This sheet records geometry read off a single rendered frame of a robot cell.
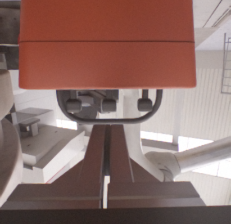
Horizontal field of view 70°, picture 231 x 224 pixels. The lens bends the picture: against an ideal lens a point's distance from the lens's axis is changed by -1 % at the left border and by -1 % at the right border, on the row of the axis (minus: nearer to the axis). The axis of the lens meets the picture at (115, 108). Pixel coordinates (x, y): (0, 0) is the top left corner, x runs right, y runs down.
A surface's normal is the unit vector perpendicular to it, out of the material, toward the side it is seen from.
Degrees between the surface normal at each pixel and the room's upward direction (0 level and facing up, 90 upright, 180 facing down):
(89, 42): 97
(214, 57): 90
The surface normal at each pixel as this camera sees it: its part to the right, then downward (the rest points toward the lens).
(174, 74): 0.03, 0.14
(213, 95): -0.35, 0.25
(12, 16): 0.40, 0.24
